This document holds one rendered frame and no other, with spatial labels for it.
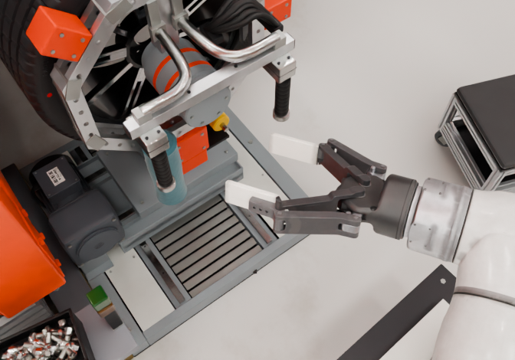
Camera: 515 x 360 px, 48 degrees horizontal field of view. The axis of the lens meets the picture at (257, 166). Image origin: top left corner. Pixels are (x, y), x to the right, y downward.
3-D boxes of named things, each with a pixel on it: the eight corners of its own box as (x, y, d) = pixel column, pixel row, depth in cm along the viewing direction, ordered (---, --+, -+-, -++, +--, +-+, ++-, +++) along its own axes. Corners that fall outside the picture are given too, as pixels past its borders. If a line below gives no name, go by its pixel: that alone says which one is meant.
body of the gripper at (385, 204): (425, 168, 70) (352, 148, 73) (411, 204, 64) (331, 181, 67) (413, 217, 74) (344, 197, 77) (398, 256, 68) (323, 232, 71)
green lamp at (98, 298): (103, 289, 136) (100, 283, 132) (112, 302, 134) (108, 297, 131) (88, 299, 135) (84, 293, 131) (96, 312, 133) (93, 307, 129)
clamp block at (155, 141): (149, 120, 127) (145, 105, 122) (170, 148, 123) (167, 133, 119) (129, 131, 125) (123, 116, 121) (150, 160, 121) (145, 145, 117)
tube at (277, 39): (235, -5, 136) (234, -42, 127) (286, 44, 128) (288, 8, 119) (172, 27, 131) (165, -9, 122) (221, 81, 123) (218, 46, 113)
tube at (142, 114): (164, 32, 130) (156, -5, 121) (211, 86, 122) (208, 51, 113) (93, 67, 124) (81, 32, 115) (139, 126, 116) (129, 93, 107)
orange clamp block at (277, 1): (247, 14, 156) (274, 1, 158) (265, 32, 152) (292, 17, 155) (247, -5, 150) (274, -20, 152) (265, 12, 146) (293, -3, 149)
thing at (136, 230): (190, 116, 229) (188, 101, 220) (244, 179, 214) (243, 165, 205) (76, 181, 213) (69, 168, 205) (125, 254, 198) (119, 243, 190)
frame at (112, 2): (251, 75, 175) (249, -85, 129) (264, 89, 173) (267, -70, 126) (91, 165, 158) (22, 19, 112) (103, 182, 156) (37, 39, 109)
